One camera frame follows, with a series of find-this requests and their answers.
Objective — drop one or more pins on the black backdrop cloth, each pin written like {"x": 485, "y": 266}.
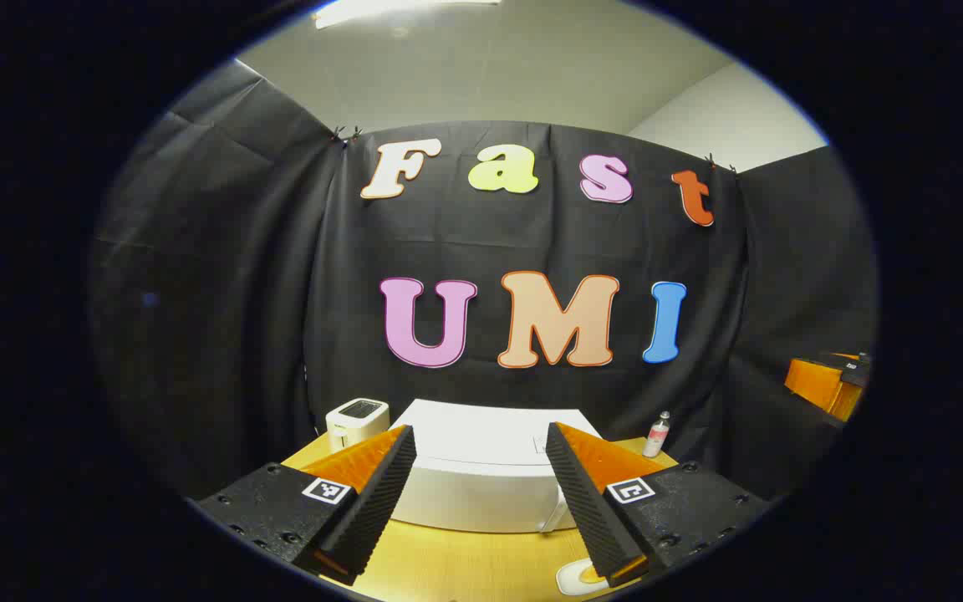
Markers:
{"x": 239, "y": 293}

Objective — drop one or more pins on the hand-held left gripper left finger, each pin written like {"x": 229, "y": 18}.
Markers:
{"x": 369, "y": 510}

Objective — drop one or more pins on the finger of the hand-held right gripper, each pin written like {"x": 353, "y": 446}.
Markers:
{"x": 820, "y": 383}

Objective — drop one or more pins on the white toaster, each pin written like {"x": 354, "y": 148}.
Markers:
{"x": 356, "y": 422}

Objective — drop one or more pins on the round bread bun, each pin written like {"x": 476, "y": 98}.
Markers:
{"x": 592, "y": 575}

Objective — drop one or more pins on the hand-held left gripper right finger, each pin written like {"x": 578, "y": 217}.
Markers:
{"x": 586, "y": 502}

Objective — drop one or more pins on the ceiling light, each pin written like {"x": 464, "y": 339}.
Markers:
{"x": 398, "y": 10}

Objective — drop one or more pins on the white microwave oven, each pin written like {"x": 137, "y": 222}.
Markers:
{"x": 481, "y": 468}

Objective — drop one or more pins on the clear bottle with pink label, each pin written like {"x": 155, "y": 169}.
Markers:
{"x": 656, "y": 436}

